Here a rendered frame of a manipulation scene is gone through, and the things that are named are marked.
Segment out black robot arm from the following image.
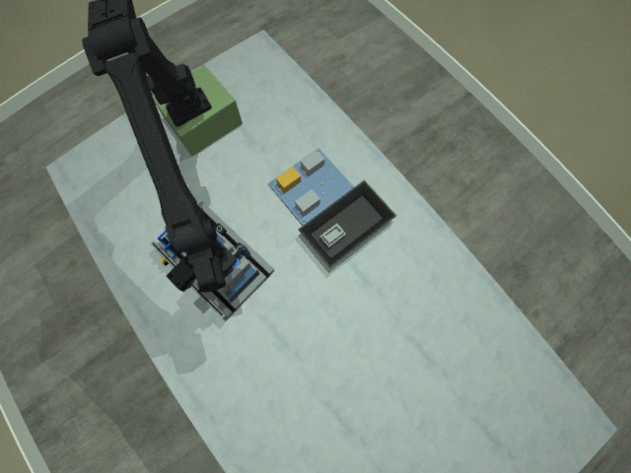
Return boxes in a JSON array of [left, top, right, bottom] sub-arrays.
[[82, 0, 226, 293]]

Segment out brass-yellow rectangular block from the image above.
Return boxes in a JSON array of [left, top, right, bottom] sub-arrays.
[[276, 167, 301, 193]]

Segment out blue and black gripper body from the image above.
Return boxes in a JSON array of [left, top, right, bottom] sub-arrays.
[[215, 240, 237, 278]]

